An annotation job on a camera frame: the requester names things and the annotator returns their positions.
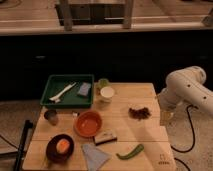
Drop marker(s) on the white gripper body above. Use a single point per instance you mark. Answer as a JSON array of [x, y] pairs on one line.
[[165, 116]]

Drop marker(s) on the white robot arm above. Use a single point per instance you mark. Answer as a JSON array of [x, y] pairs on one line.
[[184, 85]]

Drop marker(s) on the green pepper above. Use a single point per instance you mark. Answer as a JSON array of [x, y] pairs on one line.
[[139, 148]]

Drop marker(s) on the black and white eraser block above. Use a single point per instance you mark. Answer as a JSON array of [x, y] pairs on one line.
[[104, 137]]

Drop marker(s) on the white cup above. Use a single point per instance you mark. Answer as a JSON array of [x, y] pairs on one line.
[[107, 93]]

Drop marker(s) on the green cup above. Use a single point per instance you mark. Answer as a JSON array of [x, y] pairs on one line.
[[103, 82]]

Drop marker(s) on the orange bowl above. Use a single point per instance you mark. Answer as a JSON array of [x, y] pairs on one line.
[[88, 124]]

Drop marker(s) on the blue-grey cloth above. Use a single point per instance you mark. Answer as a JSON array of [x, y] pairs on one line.
[[94, 157]]

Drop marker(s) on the blue sponge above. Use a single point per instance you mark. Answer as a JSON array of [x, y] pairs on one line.
[[84, 89]]

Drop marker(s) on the orange fruit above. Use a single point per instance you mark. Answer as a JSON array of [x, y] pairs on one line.
[[62, 146]]

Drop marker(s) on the dark brown bowl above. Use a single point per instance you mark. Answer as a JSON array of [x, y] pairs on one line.
[[51, 152]]

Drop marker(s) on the white plastic utensil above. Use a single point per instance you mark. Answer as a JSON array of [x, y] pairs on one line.
[[56, 98]]

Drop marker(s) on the green plastic tray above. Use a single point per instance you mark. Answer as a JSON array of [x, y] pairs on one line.
[[68, 91]]

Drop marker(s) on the small metal cup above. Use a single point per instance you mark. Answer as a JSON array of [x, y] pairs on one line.
[[51, 117]]

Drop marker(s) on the black metal stand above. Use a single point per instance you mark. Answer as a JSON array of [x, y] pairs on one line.
[[19, 153]]

